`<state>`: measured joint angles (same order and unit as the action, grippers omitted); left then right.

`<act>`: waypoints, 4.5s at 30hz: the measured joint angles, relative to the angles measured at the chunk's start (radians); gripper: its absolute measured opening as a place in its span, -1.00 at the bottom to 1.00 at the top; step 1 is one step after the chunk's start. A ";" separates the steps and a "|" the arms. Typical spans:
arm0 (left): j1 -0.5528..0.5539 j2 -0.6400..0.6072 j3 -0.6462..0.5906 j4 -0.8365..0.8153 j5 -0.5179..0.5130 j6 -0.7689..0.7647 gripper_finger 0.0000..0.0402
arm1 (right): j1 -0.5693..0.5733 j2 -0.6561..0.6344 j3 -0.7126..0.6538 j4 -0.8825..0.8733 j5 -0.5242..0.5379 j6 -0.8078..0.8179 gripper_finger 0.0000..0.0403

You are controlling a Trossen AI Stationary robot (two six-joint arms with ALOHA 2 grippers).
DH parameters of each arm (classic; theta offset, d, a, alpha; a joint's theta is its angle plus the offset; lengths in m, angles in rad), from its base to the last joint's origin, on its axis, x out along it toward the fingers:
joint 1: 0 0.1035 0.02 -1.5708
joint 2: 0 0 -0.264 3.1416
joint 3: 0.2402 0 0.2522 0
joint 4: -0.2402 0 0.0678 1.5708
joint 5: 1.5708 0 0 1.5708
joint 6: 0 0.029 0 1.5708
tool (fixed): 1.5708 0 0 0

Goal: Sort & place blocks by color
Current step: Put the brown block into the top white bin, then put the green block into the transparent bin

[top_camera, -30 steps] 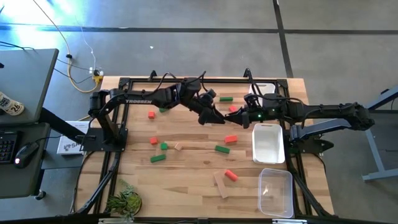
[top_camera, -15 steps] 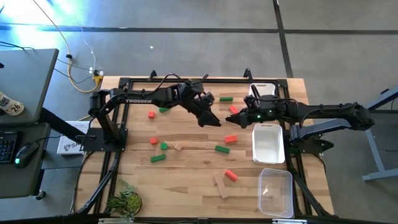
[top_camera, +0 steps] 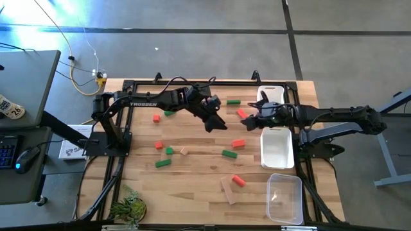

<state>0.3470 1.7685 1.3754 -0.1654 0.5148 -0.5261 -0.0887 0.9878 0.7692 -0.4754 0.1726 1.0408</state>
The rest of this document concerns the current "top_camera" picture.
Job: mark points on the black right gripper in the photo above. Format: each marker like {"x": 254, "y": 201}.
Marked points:
{"x": 285, "y": 115}

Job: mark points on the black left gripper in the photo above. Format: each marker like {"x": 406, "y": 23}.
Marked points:
{"x": 202, "y": 110}

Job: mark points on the red rectangular block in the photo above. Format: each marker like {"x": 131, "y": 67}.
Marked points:
{"x": 238, "y": 143}
{"x": 241, "y": 113}
{"x": 238, "y": 180}

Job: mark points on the small wooden cube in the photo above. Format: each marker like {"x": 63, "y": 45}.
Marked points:
{"x": 184, "y": 150}

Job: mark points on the red cube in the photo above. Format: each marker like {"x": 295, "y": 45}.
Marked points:
{"x": 158, "y": 145}
{"x": 156, "y": 118}

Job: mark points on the long green block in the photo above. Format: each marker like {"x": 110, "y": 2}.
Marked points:
{"x": 233, "y": 102}
{"x": 163, "y": 163}
{"x": 229, "y": 154}

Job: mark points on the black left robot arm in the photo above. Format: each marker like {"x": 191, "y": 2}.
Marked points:
{"x": 144, "y": 103}

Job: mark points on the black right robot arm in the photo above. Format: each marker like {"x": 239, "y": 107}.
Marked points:
{"x": 337, "y": 114}

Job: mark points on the green cube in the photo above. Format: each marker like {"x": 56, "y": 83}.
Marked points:
{"x": 169, "y": 150}

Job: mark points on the long pale wooden block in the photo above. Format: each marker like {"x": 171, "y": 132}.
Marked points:
{"x": 227, "y": 191}

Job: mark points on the clear plastic bin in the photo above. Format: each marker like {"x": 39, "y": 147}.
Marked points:
{"x": 285, "y": 199}

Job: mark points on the small potted green plant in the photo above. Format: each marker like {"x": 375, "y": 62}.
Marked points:
{"x": 130, "y": 208}

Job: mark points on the yellow power splitter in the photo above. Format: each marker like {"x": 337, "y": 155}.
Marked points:
{"x": 101, "y": 80}

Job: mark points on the grey metal stand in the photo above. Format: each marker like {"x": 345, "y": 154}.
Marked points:
{"x": 387, "y": 154}

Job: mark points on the white printed box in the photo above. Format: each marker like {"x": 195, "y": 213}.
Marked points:
{"x": 70, "y": 150}

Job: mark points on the black computer mouse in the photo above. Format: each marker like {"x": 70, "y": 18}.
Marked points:
{"x": 27, "y": 158}

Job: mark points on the grey desk top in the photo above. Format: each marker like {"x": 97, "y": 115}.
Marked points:
{"x": 25, "y": 80}

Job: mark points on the white printed cup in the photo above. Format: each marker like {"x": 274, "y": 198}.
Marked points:
{"x": 11, "y": 107}

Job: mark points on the dark keyboard desk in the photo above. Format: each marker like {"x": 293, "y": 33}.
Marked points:
{"x": 19, "y": 186}

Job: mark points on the black backlit keyboard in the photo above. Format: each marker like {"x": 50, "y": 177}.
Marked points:
{"x": 8, "y": 152}

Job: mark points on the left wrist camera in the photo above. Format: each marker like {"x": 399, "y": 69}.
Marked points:
{"x": 214, "y": 102}

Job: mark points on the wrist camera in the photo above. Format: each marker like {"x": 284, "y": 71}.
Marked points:
{"x": 214, "y": 102}
{"x": 272, "y": 108}

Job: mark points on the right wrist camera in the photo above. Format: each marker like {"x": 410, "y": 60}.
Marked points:
{"x": 272, "y": 108}

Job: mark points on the black table frame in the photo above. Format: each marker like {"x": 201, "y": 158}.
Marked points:
{"x": 234, "y": 83}

